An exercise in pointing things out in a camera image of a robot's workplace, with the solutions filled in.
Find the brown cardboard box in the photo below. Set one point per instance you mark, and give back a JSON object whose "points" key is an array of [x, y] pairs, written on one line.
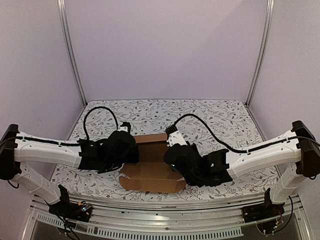
{"points": [[151, 173]]}

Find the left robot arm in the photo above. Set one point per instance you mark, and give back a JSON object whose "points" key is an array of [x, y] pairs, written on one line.
{"points": [[18, 148]]}

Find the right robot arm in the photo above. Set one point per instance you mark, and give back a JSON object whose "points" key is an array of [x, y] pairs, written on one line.
{"points": [[297, 147]]}

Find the floral patterned table mat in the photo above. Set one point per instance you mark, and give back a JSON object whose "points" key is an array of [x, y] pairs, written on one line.
{"points": [[202, 120]]}

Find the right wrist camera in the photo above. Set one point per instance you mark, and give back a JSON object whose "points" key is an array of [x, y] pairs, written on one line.
{"points": [[174, 136]]}

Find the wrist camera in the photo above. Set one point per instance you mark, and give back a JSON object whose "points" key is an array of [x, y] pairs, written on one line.
{"points": [[125, 127], [174, 136]]}

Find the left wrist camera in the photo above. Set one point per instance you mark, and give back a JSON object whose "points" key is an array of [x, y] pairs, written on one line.
{"points": [[125, 127]]}

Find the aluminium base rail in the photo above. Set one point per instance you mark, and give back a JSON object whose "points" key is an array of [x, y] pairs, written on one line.
{"points": [[212, 219]]}

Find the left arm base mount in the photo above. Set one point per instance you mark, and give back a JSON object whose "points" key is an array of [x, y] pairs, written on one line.
{"points": [[66, 209]]}

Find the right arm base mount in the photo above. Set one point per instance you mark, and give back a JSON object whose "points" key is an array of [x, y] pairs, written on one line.
{"points": [[267, 211]]}

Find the left aluminium frame post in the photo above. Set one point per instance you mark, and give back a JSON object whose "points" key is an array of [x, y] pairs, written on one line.
{"points": [[62, 11]]}

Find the aluminium frame post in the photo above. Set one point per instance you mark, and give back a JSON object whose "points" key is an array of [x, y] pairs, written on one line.
{"points": [[62, 11], [262, 51]]}

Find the right aluminium frame post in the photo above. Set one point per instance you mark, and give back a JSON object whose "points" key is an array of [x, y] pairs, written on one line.
{"points": [[262, 51]]}

